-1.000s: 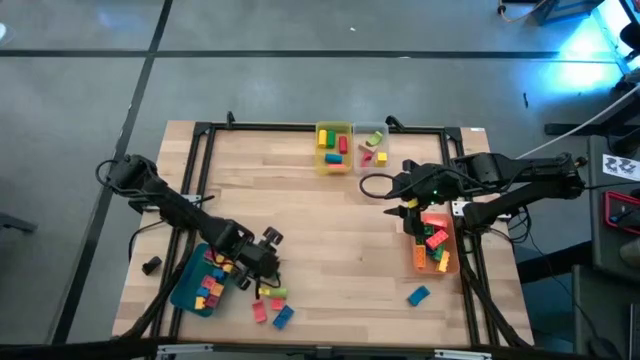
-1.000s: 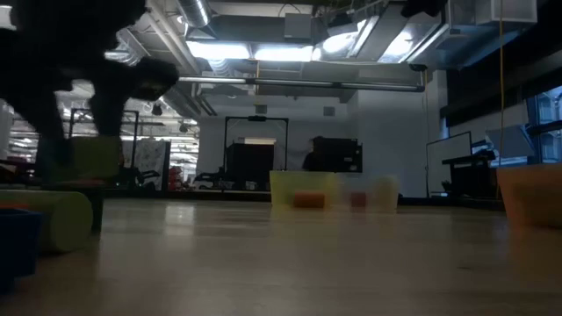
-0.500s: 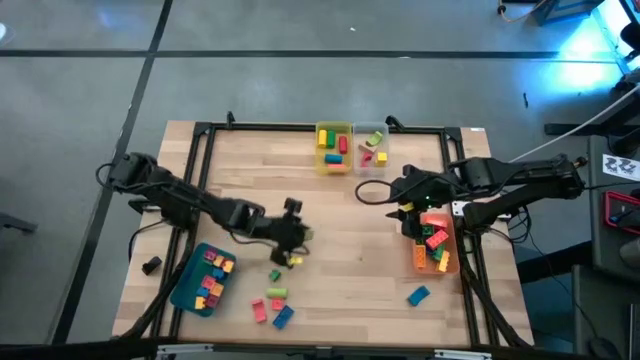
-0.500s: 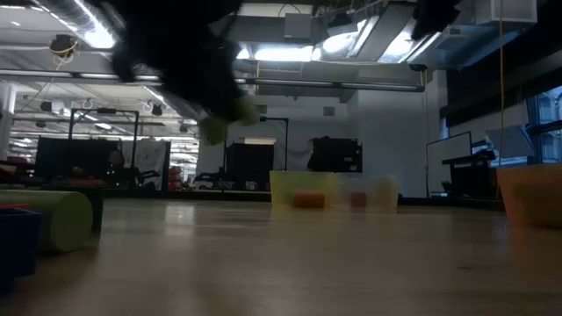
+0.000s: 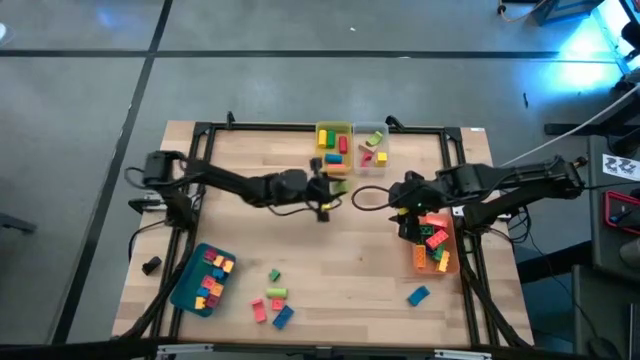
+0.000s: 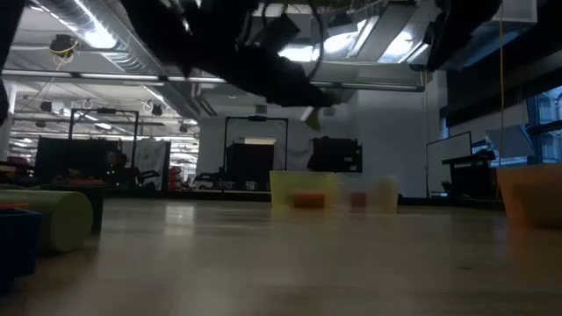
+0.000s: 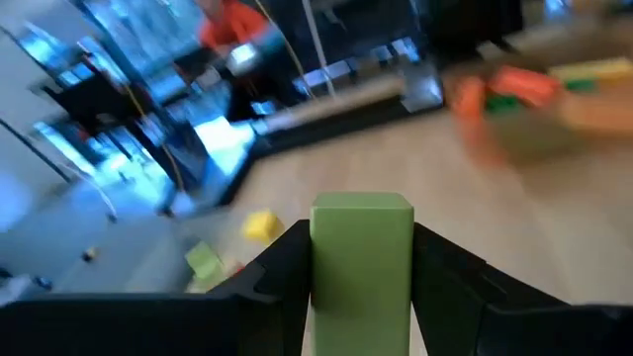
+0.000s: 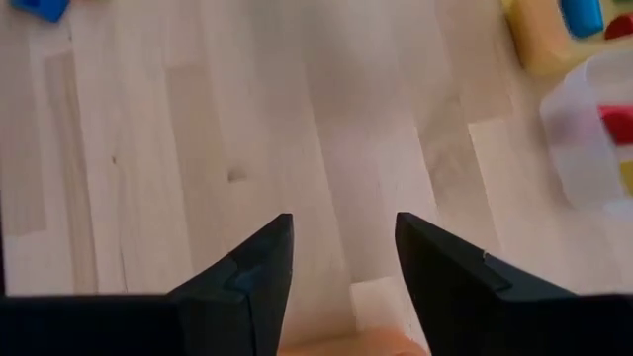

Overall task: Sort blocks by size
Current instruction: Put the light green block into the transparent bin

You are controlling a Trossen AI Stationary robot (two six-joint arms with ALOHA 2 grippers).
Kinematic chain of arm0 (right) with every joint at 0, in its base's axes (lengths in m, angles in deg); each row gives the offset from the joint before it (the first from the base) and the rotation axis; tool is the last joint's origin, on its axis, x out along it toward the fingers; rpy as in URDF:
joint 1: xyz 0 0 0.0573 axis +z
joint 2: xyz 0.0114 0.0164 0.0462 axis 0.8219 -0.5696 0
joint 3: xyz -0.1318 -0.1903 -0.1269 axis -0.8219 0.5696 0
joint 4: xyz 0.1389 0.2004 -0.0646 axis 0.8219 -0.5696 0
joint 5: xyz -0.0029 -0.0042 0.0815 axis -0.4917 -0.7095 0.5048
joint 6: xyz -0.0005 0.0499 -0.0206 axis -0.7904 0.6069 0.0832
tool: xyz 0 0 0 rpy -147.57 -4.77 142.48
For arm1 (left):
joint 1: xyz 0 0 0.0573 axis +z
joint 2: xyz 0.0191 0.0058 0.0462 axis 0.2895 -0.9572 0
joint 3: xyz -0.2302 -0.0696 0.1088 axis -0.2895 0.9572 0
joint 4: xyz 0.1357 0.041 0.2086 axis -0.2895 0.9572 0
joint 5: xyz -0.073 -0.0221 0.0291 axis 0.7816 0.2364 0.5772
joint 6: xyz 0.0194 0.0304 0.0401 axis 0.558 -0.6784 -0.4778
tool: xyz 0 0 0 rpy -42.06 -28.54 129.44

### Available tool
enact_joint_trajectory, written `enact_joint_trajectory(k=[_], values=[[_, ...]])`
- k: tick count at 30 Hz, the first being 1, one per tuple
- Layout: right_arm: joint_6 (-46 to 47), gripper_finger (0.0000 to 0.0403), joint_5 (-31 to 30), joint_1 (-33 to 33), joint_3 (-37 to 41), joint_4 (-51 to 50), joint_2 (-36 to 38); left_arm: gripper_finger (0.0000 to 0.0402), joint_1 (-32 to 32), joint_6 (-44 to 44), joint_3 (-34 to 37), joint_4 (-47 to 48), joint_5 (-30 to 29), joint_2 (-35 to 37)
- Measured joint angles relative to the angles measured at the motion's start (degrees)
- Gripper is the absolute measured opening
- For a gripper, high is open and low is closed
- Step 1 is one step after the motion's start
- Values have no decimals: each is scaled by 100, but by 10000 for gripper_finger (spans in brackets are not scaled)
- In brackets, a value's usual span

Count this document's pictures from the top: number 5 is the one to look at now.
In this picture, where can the green small block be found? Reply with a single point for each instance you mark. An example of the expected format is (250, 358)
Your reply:
(274, 275)

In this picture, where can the grey chair foot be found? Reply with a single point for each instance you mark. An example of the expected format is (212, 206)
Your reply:
(17, 222)

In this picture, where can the printed white paper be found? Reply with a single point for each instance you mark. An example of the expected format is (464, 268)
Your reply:
(620, 166)

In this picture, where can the orange small studded brick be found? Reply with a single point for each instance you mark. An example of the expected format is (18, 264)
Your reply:
(228, 266)
(216, 290)

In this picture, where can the yellow small studded brick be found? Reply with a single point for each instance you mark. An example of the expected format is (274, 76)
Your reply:
(200, 303)
(219, 261)

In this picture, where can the orange transparent bin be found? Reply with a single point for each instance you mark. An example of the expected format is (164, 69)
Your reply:
(452, 270)

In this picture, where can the blue cylinder block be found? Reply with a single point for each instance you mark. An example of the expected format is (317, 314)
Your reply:
(333, 158)

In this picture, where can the small black object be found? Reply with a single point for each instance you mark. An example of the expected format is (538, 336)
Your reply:
(151, 265)

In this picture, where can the silver metal bracket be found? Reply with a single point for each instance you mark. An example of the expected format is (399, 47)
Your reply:
(462, 354)
(185, 348)

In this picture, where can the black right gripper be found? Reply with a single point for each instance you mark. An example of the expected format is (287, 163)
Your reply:
(415, 192)

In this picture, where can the red cylinder block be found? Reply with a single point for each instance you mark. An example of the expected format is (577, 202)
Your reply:
(343, 144)

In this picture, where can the yellow arch block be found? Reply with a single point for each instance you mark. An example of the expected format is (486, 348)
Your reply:
(381, 158)

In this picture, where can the blue crate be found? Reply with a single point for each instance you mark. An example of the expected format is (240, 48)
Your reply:
(565, 10)

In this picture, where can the blue small studded brick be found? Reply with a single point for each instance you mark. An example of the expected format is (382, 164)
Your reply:
(202, 291)
(218, 273)

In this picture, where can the pink arch block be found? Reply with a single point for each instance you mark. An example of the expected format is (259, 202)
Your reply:
(258, 310)

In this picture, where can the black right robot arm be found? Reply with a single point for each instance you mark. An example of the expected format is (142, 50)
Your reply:
(500, 177)

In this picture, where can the light green cylinder block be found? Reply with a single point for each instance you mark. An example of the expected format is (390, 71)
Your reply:
(276, 293)

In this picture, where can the red small studded brick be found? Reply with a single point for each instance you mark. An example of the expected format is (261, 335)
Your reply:
(210, 255)
(212, 301)
(208, 282)

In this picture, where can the dark green long brick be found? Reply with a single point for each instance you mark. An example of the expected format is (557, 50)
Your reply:
(426, 230)

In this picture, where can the white metal bracket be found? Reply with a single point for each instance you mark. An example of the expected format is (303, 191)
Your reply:
(456, 211)

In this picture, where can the red arch block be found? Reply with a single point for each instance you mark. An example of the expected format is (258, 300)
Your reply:
(366, 160)

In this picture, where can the red long studded brick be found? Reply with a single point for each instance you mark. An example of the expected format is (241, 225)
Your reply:
(437, 239)

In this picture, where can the yellow-orange long brick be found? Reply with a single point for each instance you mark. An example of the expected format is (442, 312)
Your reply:
(444, 262)
(420, 256)

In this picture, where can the clear plastic bin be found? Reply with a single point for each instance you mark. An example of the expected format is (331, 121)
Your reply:
(382, 172)

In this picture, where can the green long studded brick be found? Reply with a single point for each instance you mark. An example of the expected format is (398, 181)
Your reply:
(439, 253)

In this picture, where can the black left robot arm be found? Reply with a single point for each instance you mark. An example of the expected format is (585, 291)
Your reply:
(225, 180)

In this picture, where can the blue long studded brick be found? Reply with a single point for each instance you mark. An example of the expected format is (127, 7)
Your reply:
(283, 317)

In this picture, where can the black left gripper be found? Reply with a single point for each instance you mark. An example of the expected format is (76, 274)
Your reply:
(300, 187)

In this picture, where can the pink small studded brick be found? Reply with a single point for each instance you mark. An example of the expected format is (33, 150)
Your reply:
(278, 304)

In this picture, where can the yellow cylinder block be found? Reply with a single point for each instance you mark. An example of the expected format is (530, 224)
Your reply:
(322, 138)

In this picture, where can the teal plastic bin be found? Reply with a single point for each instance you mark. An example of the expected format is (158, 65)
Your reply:
(187, 295)

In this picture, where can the blue arch block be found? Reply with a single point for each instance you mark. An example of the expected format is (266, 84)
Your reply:
(418, 296)

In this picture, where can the pink long studded brick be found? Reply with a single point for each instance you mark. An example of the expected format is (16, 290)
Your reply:
(436, 220)

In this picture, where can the grey round object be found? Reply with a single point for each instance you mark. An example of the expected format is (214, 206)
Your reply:
(631, 252)

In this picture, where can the pink cylinder block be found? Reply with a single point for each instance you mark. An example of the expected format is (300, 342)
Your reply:
(336, 168)

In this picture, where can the red and black device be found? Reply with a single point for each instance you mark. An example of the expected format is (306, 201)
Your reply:
(620, 212)

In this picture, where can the yellow transparent bin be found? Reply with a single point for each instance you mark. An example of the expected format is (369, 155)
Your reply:
(350, 150)

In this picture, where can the grey low cabinet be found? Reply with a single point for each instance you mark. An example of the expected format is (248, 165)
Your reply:
(600, 310)

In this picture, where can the grey side desk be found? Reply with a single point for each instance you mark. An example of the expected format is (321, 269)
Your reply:
(597, 240)

